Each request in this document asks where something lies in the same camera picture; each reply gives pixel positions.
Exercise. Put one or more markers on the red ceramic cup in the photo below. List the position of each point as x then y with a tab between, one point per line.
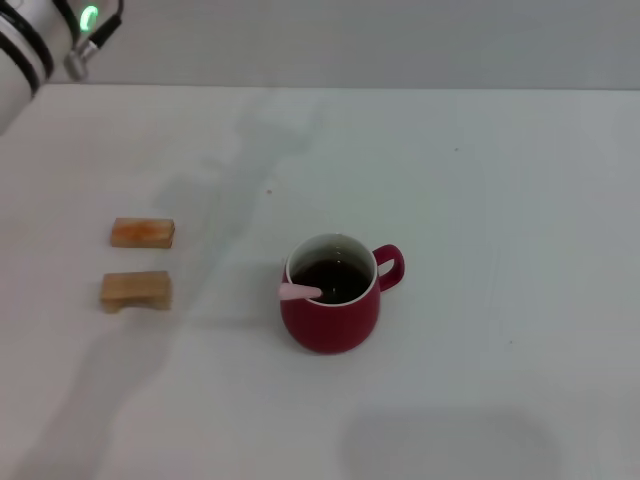
325	330

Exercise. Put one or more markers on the dark coffee liquid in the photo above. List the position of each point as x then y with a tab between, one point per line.
335	282

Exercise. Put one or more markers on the wooden block with orange stain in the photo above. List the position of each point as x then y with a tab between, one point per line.
145	232

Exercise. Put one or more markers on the plain notched wooden block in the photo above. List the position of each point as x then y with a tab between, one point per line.
135	290

